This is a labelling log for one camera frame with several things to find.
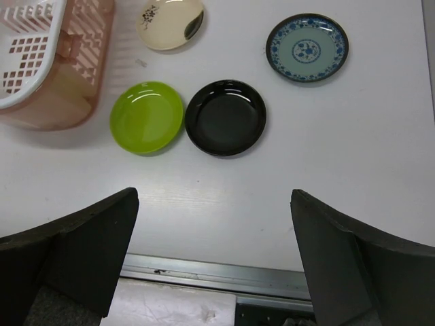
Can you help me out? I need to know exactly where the cream floral plate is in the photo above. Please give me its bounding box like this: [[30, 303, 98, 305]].
[[135, 0, 205, 51]]

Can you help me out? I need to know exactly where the black plate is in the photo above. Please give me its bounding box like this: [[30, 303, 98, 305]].
[[184, 79, 267, 157]]

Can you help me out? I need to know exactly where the blue white patterned plate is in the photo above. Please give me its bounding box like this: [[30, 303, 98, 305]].
[[265, 13, 349, 83]]

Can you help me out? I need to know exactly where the aluminium table rail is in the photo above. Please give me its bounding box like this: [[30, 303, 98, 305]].
[[120, 254, 316, 325]]

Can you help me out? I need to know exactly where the green plastic plate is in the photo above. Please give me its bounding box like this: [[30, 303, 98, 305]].
[[109, 81, 184, 155]]

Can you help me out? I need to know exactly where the pink drip tray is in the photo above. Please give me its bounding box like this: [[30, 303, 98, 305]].
[[1, 1, 115, 131]]

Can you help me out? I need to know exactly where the white slotted dish rack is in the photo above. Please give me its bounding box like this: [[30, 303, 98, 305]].
[[1, 1, 67, 110]]

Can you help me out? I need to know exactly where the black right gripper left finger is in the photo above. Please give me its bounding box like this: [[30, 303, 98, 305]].
[[1, 187, 139, 325]]

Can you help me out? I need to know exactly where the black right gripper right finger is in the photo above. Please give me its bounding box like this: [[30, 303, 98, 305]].
[[290, 189, 434, 325]]

